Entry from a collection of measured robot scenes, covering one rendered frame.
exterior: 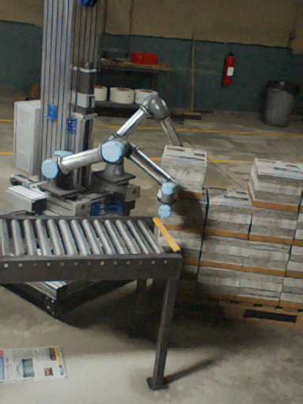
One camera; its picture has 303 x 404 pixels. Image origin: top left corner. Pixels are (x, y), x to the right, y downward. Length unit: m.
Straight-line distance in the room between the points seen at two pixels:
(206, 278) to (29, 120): 1.58
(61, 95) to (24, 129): 0.41
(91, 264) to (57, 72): 1.44
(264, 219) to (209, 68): 7.08
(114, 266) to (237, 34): 8.27
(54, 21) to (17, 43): 6.11
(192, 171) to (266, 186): 0.47
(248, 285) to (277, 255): 0.29
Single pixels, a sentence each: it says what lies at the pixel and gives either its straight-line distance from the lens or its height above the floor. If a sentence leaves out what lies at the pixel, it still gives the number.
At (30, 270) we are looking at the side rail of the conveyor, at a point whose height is 0.75.
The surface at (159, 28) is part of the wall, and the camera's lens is 10.26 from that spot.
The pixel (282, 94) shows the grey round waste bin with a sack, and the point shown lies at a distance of 10.57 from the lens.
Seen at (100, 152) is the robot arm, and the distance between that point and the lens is 3.31.
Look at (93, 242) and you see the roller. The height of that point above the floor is 0.80.
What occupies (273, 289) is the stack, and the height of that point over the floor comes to 0.27.
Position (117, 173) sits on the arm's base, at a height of 0.85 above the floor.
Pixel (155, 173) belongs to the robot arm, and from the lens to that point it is 3.39.
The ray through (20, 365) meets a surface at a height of 0.01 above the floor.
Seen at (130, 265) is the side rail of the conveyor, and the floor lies 0.76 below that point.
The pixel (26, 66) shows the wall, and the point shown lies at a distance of 9.93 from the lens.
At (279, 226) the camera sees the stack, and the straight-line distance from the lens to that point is 3.79.
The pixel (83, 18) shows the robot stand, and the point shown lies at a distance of 3.74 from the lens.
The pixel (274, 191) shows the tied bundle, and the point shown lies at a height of 0.95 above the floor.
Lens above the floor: 2.04
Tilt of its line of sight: 21 degrees down
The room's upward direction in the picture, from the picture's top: 7 degrees clockwise
